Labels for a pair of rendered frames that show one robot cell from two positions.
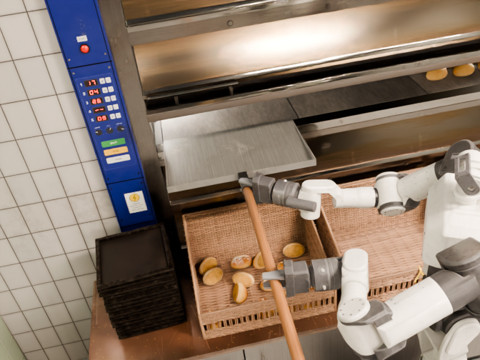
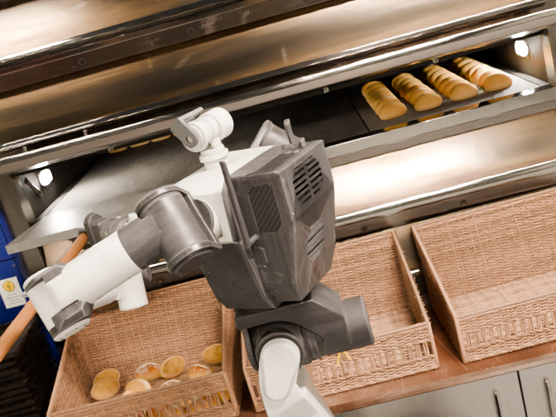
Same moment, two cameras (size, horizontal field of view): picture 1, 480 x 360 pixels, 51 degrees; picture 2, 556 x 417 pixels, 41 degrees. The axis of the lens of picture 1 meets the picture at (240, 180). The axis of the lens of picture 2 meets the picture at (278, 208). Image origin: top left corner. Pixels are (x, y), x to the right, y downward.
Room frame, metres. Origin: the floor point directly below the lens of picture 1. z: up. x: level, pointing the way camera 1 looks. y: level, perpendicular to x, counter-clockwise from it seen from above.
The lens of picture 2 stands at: (-0.57, -0.94, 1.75)
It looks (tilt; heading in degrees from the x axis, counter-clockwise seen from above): 17 degrees down; 10
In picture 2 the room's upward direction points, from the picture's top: 16 degrees counter-clockwise
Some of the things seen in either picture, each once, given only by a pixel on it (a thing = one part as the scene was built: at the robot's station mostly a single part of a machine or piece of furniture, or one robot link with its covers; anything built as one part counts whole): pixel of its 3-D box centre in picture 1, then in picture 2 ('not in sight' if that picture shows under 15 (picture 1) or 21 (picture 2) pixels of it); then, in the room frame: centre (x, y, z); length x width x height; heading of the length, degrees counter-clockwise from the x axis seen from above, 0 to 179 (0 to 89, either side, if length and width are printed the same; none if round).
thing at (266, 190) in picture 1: (272, 190); (109, 233); (1.36, -0.11, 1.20); 0.12 x 0.10 x 0.13; 60
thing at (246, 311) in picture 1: (256, 261); (149, 358); (1.51, -0.02, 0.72); 0.56 x 0.49 x 0.28; 96
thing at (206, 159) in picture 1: (234, 149); (106, 209); (1.65, 0.01, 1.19); 0.55 x 0.36 x 0.03; 95
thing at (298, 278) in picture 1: (306, 277); not in sight; (0.95, -0.15, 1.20); 0.12 x 0.10 x 0.13; 88
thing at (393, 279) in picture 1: (391, 233); (329, 314); (1.56, -0.62, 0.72); 0.56 x 0.49 x 0.28; 97
